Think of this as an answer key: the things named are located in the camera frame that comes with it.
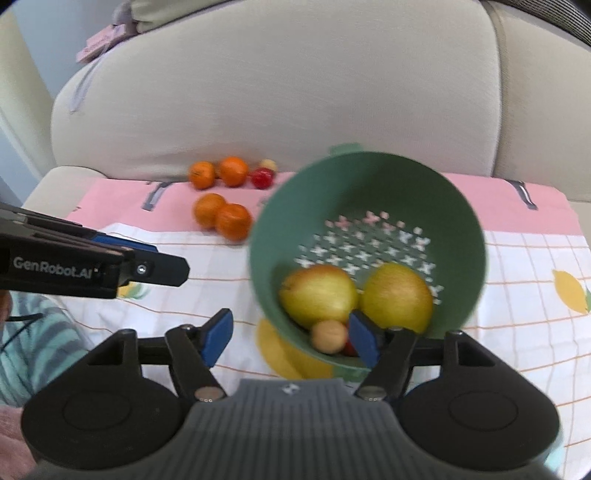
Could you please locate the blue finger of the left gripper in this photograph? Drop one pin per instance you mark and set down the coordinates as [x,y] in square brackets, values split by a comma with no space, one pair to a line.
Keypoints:
[121,242]

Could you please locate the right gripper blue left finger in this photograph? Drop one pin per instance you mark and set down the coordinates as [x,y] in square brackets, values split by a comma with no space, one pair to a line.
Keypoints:
[194,351]

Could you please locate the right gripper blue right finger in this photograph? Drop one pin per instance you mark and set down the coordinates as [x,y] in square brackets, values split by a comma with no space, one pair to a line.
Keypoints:
[387,353]

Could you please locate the small red fruit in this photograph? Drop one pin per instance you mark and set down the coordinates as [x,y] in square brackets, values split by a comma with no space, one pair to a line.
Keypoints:
[348,350]

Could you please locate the yellow-green pear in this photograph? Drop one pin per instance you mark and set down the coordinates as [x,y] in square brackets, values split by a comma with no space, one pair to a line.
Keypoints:
[396,296]

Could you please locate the small tan fruit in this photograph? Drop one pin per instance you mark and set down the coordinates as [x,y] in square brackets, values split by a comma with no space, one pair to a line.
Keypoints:
[329,337]

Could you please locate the orange mandarin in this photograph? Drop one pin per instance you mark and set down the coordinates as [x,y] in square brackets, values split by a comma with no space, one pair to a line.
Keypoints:
[233,222]
[233,171]
[202,175]
[206,208]

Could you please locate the green colander bowl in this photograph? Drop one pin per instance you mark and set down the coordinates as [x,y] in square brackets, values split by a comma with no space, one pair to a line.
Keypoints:
[358,211]

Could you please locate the orange mandarin back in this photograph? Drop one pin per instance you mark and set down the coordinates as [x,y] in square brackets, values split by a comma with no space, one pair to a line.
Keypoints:
[233,171]

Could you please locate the red cherry tomato fruit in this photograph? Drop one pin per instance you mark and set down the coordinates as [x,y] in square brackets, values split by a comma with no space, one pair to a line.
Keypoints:
[262,178]

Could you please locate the small beige round fruit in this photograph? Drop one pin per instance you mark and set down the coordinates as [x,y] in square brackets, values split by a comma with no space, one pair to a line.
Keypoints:
[268,164]

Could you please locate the teal striped cloth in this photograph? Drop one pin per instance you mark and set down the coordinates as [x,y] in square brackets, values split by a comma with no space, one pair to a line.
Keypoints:
[38,343]

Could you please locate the pink checked lemon cloth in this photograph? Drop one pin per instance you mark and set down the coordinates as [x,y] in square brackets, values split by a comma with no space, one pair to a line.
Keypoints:
[534,311]

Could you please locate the pink butterfly book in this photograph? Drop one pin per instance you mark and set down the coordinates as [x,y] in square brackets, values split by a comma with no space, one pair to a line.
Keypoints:
[102,41]

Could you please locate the purple plush pouch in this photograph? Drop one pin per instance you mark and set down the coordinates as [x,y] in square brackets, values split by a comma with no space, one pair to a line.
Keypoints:
[122,14]

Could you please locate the beige sofa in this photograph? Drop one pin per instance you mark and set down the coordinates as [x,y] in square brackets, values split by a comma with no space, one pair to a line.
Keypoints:
[490,88]

